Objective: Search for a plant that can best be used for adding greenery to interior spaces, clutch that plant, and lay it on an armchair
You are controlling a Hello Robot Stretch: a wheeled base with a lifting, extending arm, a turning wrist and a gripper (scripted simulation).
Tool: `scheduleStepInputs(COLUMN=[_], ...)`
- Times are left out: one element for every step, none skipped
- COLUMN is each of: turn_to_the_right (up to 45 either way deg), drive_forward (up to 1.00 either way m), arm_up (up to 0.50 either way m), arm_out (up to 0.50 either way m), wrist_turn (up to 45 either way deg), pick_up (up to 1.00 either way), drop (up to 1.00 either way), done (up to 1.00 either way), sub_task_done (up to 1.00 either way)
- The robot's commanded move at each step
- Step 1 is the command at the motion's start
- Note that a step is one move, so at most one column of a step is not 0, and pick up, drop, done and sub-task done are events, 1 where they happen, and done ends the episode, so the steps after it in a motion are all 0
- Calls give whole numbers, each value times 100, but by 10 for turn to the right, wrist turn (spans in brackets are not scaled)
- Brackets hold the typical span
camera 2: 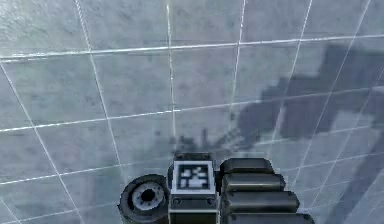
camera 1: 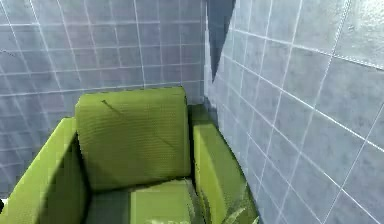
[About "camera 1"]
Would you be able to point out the green armchair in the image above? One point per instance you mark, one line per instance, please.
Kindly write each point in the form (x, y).
(133, 140)

